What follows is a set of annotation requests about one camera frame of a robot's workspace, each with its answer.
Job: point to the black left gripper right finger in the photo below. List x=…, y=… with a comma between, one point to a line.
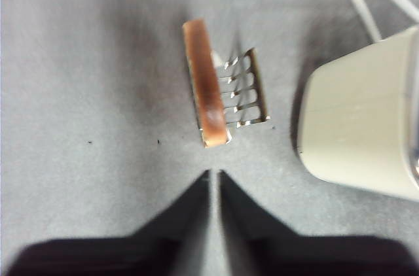
x=294, y=254

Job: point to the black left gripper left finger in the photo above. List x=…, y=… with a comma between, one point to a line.
x=137, y=253

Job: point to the toasted bread slice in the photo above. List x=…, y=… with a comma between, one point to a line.
x=206, y=86

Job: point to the cream two-slot toaster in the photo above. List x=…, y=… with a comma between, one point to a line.
x=360, y=119

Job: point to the silver metal toast rack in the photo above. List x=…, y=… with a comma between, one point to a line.
x=258, y=93

